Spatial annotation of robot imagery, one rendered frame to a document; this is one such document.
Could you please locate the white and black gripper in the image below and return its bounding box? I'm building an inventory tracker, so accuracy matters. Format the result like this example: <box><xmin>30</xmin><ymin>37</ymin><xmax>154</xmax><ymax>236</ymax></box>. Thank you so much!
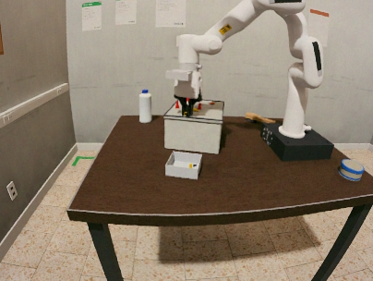
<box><xmin>174</xmin><ymin>70</ymin><xmax>203</xmax><ymax>116</ymax></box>

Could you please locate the white bottle with blue cap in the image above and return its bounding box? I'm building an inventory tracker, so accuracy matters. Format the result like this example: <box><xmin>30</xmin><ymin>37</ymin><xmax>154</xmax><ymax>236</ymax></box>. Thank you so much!
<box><xmin>139</xmin><ymin>90</ymin><xmax>151</xmax><ymax>123</ymax></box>

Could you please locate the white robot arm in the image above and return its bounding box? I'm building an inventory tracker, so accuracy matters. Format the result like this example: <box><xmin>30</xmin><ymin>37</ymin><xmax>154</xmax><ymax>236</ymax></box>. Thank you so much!
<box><xmin>165</xmin><ymin>0</ymin><xmax>323</xmax><ymax>138</ymax></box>

